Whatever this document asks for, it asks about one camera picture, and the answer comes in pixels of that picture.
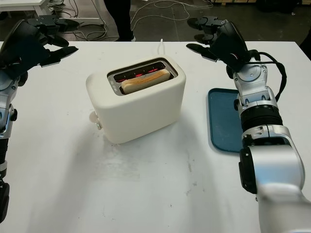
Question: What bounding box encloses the white two-slot toaster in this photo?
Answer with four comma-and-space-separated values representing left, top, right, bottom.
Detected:
85, 55, 187, 146

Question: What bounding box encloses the blue plastic tray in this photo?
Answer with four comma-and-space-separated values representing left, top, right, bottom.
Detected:
207, 87, 244, 153

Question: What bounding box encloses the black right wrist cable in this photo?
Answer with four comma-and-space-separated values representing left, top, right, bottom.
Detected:
254, 50, 289, 102

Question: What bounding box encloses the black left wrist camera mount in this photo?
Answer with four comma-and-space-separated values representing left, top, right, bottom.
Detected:
17, 72, 28, 87

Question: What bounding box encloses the white desk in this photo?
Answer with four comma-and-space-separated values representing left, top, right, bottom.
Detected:
0, 0, 105, 27

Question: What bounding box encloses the person with black trousers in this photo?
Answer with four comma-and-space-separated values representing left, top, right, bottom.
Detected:
104, 0, 136, 42

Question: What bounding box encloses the white floor cable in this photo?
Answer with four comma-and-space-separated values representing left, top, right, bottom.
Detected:
131, 0, 190, 30

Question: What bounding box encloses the grey floor cable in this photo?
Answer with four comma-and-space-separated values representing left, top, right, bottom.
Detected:
72, 14, 120, 41

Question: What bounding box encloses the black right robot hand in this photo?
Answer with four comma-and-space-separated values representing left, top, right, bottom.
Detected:
186, 16, 251, 73

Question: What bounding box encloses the toast slice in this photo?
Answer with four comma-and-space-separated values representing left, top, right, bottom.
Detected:
121, 68, 172, 95

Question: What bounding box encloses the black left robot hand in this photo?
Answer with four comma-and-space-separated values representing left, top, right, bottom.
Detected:
0, 15, 81, 82

